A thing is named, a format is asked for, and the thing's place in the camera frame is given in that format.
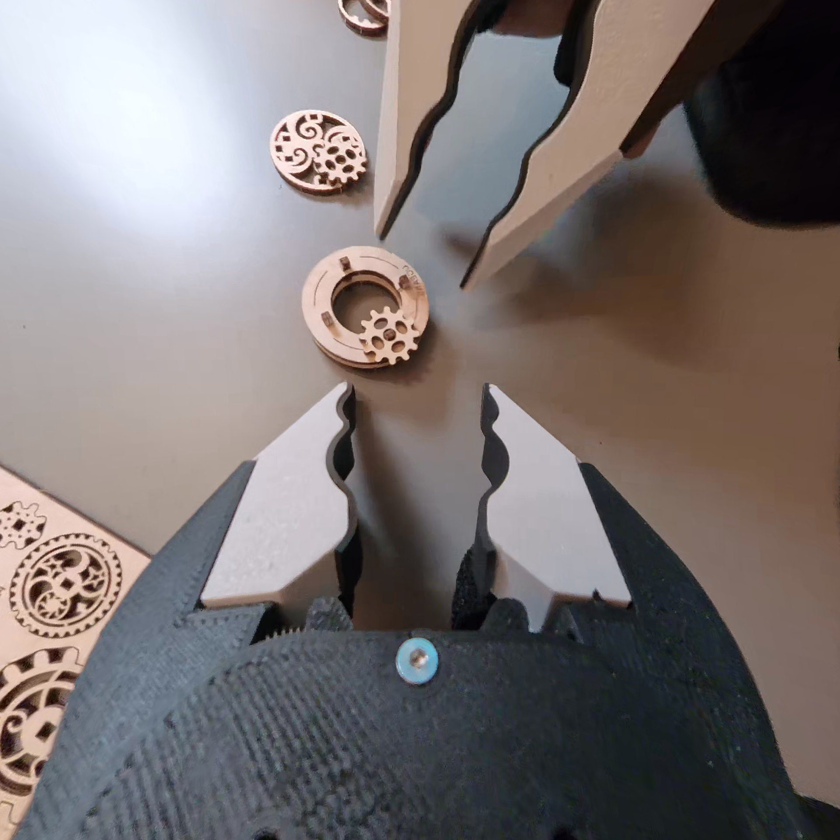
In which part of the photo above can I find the laser-cut wooden parts sheet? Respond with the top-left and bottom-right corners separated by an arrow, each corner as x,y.
0,465 -> 153,818

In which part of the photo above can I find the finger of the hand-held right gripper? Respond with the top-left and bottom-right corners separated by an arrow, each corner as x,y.
374,0 -> 478,240
458,0 -> 719,291

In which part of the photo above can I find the swirl-cut wooden disc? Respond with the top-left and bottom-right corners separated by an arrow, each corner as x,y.
269,108 -> 368,196

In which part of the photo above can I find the person's right hand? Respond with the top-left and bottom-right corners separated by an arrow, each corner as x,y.
492,0 -> 686,160

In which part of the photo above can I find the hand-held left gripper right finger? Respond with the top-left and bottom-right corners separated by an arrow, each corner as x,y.
474,384 -> 634,634

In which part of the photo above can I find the person's right forearm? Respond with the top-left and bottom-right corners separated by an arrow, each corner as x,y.
682,0 -> 840,227

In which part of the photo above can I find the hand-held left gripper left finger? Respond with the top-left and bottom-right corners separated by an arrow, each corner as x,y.
199,382 -> 362,624

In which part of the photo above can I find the wooden ring base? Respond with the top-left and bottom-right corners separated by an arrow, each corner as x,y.
301,246 -> 432,374

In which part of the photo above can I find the small wooden gear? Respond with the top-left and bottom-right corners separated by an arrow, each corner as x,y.
359,308 -> 419,366
308,134 -> 367,188

